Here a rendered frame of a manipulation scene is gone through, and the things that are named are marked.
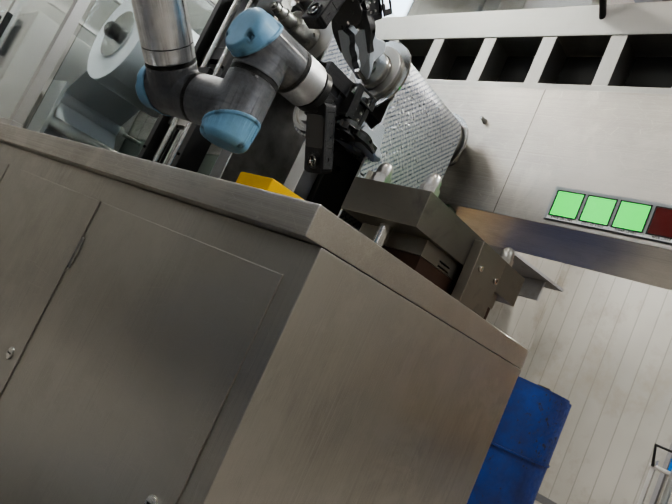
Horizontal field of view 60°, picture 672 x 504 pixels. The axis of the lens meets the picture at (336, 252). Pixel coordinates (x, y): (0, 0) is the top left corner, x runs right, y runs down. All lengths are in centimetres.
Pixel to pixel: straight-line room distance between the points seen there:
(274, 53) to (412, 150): 40
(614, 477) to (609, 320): 169
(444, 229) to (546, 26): 70
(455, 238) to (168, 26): 53
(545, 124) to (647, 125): 20
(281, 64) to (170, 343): 41
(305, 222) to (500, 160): 75
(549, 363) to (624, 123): 636
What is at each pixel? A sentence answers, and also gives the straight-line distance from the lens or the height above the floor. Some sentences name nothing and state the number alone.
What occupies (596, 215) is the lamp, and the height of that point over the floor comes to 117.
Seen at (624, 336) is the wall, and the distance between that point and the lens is 727.
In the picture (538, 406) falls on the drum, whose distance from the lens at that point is 285.
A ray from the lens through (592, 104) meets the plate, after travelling 132.
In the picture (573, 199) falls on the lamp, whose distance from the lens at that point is 122.
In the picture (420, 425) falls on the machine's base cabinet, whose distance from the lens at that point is 94.
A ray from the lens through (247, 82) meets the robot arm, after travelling 85.
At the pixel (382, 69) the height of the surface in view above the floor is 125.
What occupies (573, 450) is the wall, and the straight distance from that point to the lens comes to 720.
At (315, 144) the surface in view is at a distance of 96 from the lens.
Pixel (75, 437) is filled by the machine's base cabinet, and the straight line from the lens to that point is 90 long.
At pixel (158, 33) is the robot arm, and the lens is 90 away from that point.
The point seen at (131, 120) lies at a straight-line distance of 194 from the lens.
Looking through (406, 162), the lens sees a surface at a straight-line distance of 115.
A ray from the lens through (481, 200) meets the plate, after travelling 130.
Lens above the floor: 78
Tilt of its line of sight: 7 degrees up
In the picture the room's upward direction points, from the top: 25 degrees clockwise
